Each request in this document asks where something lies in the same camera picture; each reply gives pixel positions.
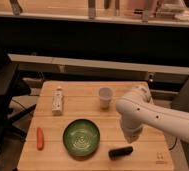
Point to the black eraser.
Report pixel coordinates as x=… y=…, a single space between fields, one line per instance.
x=113 y=153

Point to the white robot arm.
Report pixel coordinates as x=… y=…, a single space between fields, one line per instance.
x=136 y=110

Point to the white plastic cup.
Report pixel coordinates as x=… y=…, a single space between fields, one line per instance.
x=105 y=96

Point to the white tube package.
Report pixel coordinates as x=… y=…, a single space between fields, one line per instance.
x=57 y=103

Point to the green round plate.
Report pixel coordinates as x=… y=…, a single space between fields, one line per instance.
x=81 y=138

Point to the orange carrot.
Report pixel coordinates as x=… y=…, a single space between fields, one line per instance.
x=40 y=139

